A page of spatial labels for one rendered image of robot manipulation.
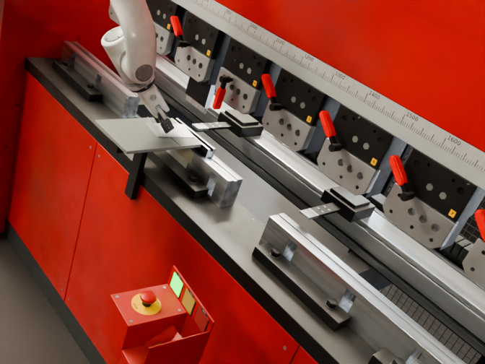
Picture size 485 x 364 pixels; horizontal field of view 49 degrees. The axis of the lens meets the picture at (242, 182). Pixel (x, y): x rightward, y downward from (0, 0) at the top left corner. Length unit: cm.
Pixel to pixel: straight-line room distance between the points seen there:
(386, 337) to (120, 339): 61
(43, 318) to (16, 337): 14
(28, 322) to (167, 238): 91
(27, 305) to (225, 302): 114
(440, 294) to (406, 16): 72
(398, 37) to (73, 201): 132
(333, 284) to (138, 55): 74
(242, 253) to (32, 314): 117
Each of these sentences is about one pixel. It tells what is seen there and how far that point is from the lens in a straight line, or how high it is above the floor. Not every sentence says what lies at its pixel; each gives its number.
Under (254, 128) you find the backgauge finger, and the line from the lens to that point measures 181.
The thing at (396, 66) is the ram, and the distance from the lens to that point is 117.
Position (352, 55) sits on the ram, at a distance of 123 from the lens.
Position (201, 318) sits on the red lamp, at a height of 81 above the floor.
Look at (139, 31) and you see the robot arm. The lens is 136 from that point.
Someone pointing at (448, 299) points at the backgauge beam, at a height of 96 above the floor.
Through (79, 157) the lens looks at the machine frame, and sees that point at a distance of 197.
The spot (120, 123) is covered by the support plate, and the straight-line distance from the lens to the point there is 160.
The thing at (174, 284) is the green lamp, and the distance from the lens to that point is 136.
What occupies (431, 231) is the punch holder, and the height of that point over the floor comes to 121.
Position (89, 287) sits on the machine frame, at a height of 30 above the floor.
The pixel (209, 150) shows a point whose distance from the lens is 160.
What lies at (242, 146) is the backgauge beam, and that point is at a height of 94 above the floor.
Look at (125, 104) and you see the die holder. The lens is 192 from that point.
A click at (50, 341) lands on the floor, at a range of 226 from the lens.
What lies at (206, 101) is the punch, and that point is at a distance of 160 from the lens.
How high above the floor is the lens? 167
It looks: 27 degrees down
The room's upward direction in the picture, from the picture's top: 20 degrees clockwise
